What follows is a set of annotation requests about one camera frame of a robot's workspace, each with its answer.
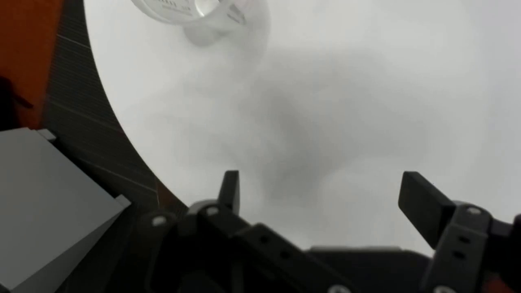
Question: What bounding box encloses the clear plastic measuring cup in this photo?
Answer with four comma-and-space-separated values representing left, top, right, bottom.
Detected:
130, 0, 269, 49

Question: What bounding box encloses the white cabinet with gray cushion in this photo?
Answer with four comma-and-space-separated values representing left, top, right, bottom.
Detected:
0, 127, 134, 293

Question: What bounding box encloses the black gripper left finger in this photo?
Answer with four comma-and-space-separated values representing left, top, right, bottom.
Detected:
103, 168, 355, 293

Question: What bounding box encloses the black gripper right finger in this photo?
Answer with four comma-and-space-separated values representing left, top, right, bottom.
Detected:
397, 171, 521, 293

